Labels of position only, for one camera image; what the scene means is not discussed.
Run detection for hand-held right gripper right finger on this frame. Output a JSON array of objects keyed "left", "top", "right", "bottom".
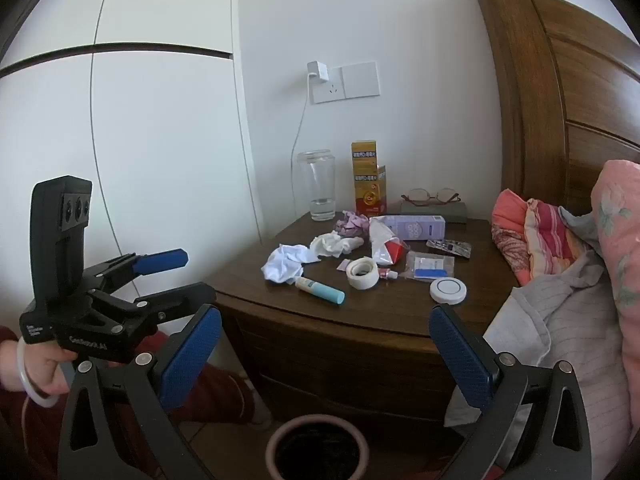
[{"left": 429, "top": 304, "right": 593, "bottom": 480}]

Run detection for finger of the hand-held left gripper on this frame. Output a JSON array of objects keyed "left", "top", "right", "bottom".
[
  {"left": 82, "top": 248, "right": 190, "bottom": 291},
  {"left": 92, "top": 282, "right": 217, "bottom": 326}
]

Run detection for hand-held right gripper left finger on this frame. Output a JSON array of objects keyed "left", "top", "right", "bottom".
[{"left": 57, "top": 304, "right": 223, "bottom": 480}]

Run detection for silver blister pack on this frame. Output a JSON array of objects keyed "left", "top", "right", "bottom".
[{"left": 426, "top": 238, "right": 472, "bottom": 259}]

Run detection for white tape roll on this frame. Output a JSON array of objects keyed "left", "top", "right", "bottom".
[{"left": 346, "top": 257, "right": 379, "bottom": 290}]

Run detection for purple carton box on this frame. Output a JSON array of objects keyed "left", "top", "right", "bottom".
[{"left": 382, "top": 214, "right": 447, "bottom": 241}]

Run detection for pink bin with black bag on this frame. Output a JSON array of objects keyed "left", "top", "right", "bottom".
[{"left": 265, "top": 414, "right": 371, "bottom": 480}]

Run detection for person's left forearm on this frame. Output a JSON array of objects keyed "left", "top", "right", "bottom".
[{"left": 0, "top": 327, "right": 23, "bottom": 391}]

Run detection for person's left hand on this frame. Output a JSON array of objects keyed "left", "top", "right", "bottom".
[{"left": 22, "top": 341, "right": 81, "bottom": 396}]

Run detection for person's red trouser leg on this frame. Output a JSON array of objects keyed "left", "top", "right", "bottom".
[{"left": 95, "top": 327, "right": 273, "bottom": 480}]

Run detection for white round disc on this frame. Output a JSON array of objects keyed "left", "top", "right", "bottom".
[{"left": 430, "top": 276, "right": 470, "bottom": 305}]

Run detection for clear zip bag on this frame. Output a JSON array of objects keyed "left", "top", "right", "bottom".
[{"left": 404, "top": 251, "right": 456, "bottom": 282}]

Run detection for grey striped garment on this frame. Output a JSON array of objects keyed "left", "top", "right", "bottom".
[{"left": 444, "top": 205, "right": 640, "bottom": 461}]

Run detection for large crumpled white tissue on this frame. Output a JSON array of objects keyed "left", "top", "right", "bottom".
[{"left": 261, "top": 243, "right": 321, "bottom": 285}]

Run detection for wooden nightstand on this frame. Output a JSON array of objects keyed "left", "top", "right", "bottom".
[{"left": 212, "top": 210, "right": 521, "bottom": 441}]

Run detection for white wardrobe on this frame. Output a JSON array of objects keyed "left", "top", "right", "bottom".
[{"left": 0, "top": 0, "right": 263, "bottom": 341}]

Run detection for white teal lip balm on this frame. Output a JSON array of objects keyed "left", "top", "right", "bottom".
[{"left": 295, "top": 276, "right": 346, "bottom": 305}]

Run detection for white red plastic bag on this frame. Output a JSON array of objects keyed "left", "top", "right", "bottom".
[{"left": 368, "top": 217, "right": 411, "bottom": 267}]

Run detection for pink striped pillow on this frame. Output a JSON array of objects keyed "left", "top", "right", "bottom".
[{"left": 491, "top": 188, "right": 596, "bottom": 286}]

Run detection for grey glasses case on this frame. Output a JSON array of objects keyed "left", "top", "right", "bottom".
[{"left": 400, "top": 199, "right": 468, "bottom": 224}]

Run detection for small crumpled white tissue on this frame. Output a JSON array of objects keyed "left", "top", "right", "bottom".
[{"left": 309, "top": 232, "right": 366, "bottom": 259}]

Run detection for red framed glasses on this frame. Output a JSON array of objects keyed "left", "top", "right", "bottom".
[{"left": 401, "top": 188, "right": 462, "bottom": 207}]

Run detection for clear drinking glass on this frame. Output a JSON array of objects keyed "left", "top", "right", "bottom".
[{"left": 297, "top": 149, "right": 337, "bottom": 222}]

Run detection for crumpled purple tissue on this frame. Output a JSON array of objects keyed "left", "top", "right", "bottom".
[{"left": 334, "top": 211, "right": 371, "bottom": 238}]

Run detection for yellow red medicine box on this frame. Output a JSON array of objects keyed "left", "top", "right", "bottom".
[{"left": 354, "top": 164, "right": 388, "bottom": 218}]

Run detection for pink floral quilt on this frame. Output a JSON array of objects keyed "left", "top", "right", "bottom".
[{"left": 592, "top": 160, "right": 640, "bottom": 341}]

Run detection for wooden headboard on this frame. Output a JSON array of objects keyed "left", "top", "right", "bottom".
[{"left": 475, "top": 0, "right": 640, "bottom": 221}]

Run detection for white bangle bracelet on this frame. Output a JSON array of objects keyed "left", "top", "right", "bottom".
[{"left": 16, "top": 340, "right": 60, "bottom": 408}]

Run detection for white charger cable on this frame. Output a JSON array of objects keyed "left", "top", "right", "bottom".
[{"left": 291, "top": 80, "right": 308, "bottom": 196}]

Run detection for white wall socket plate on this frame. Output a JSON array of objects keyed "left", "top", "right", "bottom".
[{"left": 312, "top": 61, "right": 379, "bottom": 105}]

